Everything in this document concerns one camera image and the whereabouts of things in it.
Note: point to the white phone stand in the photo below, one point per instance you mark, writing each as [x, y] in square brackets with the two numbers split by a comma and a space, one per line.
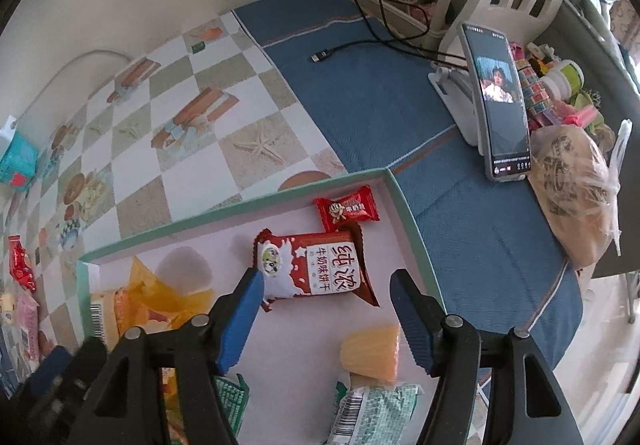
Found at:
[452, 95]

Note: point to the red-brown biscuit packet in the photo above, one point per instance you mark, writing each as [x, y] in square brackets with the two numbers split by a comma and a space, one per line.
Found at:
[315, 270]

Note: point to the large pink snack packet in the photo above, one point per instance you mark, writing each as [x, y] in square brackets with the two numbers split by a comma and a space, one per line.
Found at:
[27, 325]

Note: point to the white bottle with green label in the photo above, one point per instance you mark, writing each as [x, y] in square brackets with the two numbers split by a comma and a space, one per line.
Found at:
[565, 77]

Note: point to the smartphone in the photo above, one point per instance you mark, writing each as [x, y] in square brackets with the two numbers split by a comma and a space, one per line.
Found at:
[502, 125]

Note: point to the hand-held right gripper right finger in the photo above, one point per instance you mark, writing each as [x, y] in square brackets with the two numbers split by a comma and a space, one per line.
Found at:
[415, 320]

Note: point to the pink plastic item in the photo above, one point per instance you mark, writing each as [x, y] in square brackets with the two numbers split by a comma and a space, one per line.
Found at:
[582, 117]

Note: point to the yellow snack packet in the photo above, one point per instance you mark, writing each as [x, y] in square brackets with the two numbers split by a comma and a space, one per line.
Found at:
[150, 300]

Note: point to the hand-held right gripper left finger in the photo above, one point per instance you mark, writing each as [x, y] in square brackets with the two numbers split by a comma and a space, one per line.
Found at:
[240, 320]

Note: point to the teal-rimmed cardboard box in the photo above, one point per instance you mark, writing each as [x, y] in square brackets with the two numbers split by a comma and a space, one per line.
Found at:
[305, 340]

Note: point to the stack of colourful tape rolls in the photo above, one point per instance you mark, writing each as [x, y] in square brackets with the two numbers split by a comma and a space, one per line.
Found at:
[532, 85]

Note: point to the small red candy packet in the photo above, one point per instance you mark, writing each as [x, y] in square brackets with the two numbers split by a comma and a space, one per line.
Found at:
[347, 212]

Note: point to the red snack packet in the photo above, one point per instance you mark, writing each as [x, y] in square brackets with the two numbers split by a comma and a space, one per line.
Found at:
[21, 267]

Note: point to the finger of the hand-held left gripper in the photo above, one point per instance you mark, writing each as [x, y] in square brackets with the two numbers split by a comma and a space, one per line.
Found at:
[47, 372]

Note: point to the green white snack packet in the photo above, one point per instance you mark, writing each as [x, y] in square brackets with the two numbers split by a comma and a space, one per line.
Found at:
[372, 412]

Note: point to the yellow jelly cup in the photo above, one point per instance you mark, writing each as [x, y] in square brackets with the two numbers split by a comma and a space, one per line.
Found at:
[372, 355]

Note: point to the checkered printed tablecloth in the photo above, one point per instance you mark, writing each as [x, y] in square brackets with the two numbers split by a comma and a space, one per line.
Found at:
[200, 90]

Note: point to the teal box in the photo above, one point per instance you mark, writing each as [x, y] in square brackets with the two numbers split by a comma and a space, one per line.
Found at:
[17, 160]

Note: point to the plastic bag with bread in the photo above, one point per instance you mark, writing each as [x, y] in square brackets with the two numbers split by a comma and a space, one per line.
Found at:
[570, 185]

